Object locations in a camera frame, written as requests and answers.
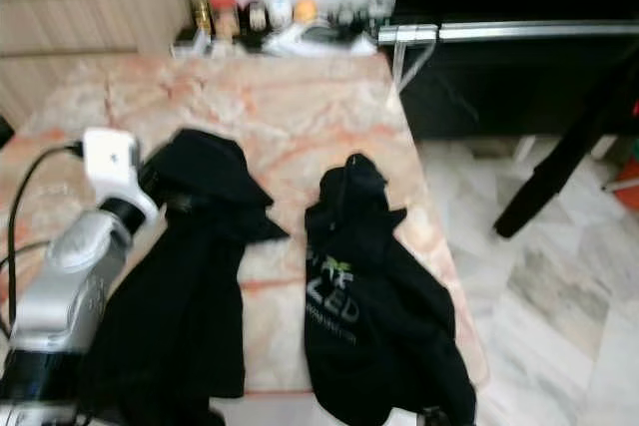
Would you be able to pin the black polo shirt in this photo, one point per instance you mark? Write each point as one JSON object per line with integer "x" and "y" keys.
{"x": 180, "y": 326}

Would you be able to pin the light wooden cabinet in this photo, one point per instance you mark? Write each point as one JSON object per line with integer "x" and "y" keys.
{"x": 80, "y": 37}

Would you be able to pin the pink marble folding table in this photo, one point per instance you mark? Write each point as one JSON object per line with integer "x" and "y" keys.
{"x": 260, "y": 117}

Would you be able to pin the dark round plush toy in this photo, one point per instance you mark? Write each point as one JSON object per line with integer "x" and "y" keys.
{"x": 255, "y": 19}

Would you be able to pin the white round plush toy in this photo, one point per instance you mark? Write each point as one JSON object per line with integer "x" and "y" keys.
{"x": 280, "y": 12}

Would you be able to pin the white paper stack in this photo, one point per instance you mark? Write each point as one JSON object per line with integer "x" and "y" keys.
{"x": 310, "y": 44}

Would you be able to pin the orange round plush toy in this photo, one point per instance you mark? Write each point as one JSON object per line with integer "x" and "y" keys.
{"x": 305, "y": 10}

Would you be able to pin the black shirt with white print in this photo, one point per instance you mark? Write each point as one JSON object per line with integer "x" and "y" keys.
{"x": 379, "y": 346}

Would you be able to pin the silver metal clothes rack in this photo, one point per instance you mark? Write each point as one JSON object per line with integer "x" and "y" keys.
{"x": 519, "y": 31}

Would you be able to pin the red bucket with teal bag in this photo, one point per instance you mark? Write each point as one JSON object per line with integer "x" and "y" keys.
{"x": 631, "y": 169}

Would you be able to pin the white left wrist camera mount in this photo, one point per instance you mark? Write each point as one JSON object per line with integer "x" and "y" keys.
{"x": 108, "y": 155}

